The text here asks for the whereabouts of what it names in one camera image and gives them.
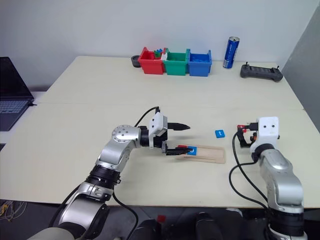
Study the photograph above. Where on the wooden letter tray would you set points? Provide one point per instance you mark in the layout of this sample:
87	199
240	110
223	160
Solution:
212	155

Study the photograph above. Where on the green toy brick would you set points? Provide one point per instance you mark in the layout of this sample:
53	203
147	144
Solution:
157	54

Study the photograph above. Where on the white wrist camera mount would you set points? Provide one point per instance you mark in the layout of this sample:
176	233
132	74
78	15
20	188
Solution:
156	125
268	130

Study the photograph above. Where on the grey remote controller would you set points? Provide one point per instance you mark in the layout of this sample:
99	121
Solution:
260	72

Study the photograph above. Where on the red letter r block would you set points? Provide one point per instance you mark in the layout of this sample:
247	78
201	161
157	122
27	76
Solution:
183	146

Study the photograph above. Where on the black round holder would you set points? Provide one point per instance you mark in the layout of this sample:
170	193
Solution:
135	61

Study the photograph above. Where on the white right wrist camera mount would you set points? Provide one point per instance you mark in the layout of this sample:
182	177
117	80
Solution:
268	130

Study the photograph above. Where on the red plastic storage bin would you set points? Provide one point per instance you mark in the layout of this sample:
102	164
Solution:
150	66

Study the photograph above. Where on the blue drink can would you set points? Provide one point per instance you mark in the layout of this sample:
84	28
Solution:
231	52

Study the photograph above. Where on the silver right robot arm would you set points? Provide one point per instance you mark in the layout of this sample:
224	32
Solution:
282	180

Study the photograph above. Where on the green plastic storage bin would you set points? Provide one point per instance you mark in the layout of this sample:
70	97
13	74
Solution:
175	67

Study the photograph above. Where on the white toy brick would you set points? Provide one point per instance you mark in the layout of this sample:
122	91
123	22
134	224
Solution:
164	56

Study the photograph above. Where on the blue letter o block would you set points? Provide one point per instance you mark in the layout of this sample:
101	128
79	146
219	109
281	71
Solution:
194	151

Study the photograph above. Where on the blue letter t block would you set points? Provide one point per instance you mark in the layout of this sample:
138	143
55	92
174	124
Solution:
220	133

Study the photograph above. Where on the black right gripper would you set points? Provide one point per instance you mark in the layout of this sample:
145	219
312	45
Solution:
242	140

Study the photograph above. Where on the black laptop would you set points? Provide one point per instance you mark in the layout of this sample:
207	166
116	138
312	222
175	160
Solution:
12	82

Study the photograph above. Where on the blue plastic storage bin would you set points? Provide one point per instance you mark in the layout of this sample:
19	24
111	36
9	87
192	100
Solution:
198	68

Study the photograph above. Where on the small red square object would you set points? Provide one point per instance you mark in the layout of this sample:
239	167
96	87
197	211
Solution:
161	218

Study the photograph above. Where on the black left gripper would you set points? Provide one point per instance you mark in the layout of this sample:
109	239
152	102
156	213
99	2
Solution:
160	141

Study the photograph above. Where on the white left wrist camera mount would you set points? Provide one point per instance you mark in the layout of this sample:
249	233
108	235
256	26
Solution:
156	125

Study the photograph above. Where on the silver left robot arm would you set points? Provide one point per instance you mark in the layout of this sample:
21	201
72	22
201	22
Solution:
117	152

